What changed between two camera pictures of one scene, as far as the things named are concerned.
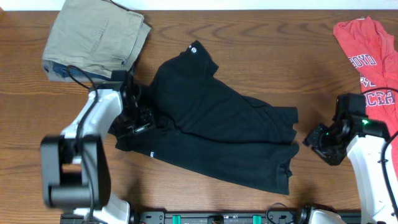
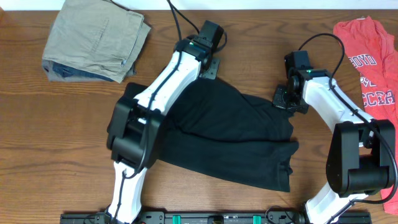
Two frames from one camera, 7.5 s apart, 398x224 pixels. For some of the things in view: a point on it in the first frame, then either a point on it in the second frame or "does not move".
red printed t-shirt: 375,53 does not move
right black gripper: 319,143 to 280,98
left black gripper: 140,121 to 212,70
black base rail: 303,217 does not move
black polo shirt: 202,121 does not move
